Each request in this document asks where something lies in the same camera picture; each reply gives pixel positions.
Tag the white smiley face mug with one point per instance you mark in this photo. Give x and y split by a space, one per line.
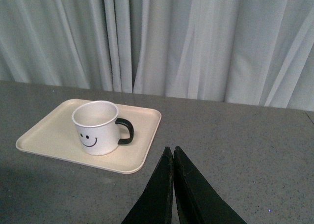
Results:
99 128

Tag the beige rectangular plastic tray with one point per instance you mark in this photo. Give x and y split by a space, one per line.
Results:
56 136

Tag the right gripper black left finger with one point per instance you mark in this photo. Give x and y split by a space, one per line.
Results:
155 204

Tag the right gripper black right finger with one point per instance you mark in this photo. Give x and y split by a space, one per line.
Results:
197 201

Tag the white pleated curtain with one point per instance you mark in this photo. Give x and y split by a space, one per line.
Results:
256 52

